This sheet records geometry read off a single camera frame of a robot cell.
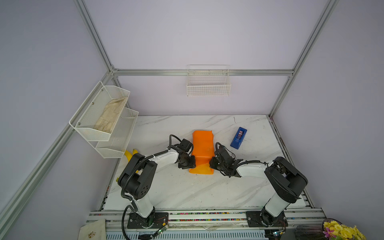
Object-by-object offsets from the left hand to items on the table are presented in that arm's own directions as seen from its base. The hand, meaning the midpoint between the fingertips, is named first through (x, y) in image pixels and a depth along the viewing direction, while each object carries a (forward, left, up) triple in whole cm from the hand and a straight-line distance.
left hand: (193, 167), depth 90 cm
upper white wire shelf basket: (+16, +51, +33) cm, 63 cm away
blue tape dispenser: (+20, -31, +4) cm, 37 cm away
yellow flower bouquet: (-34, -50, +22) cm, 65 cm away
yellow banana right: (+10, +38, +1) cm, 39 cm away
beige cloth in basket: (+19, +45, +28) cm, 56 cm away
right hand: (+3, -9, 0) cm, 10 cm away
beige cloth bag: (-32, +46, -2) cm, 57 cm away
